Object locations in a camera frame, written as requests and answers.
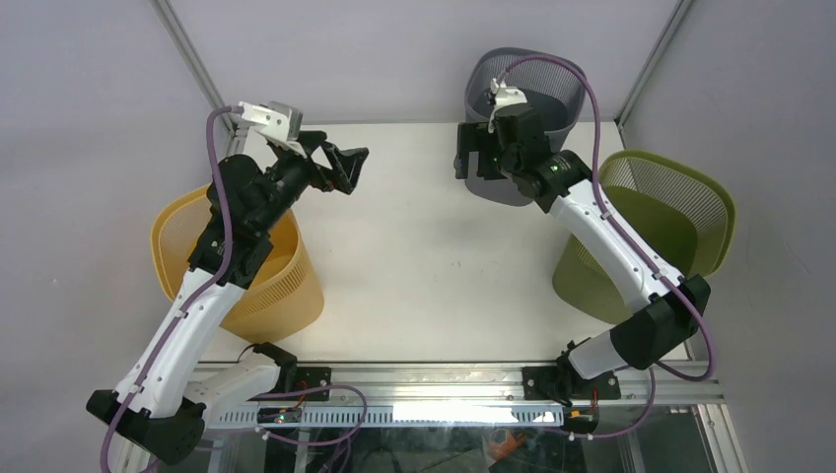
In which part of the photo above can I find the aluminium mounting rail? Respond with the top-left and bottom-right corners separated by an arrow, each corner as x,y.
133,361 -> 725,409

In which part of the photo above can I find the green mesh waste basket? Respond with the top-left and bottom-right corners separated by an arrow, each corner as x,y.
552,150 -> 736,324

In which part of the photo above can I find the yellow mesh waste basket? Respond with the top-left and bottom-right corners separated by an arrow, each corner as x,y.
150,186 -> 324,343

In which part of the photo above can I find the grey mesh waste basket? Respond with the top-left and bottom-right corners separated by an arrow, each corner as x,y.
464,46 -> 586,207

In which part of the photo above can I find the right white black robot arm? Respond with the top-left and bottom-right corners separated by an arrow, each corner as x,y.
453,104 -> 711,407

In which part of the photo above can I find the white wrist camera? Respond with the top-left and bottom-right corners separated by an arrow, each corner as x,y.
488,78 -> 527,123
238,101 -> 307,158

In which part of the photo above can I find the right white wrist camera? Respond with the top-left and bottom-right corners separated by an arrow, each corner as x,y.
488,78 -> 527,123

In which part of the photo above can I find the left aluminium frame post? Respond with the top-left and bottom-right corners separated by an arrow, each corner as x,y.
150,0 -> 226,109

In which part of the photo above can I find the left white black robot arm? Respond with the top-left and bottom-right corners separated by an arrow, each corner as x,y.
86,131 -> 370,471

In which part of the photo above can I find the white slotted cable duct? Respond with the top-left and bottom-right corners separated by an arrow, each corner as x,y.
210,402 -> 564,430

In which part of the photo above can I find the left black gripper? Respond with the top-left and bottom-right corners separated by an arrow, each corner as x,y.
253,130 -> 368,235

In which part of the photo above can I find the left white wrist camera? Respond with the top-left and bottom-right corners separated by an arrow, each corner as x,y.
238,101 -> 307,158

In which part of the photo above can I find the right aluminium frame post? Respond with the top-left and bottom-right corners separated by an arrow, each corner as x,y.
614,0 -> 694,133

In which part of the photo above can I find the aluminium frame post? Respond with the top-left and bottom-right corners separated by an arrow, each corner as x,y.
614,0 -> 694,133
150,0 -> 226,109

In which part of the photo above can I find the orange object under table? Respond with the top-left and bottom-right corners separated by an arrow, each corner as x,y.
487,429 -> 526,461

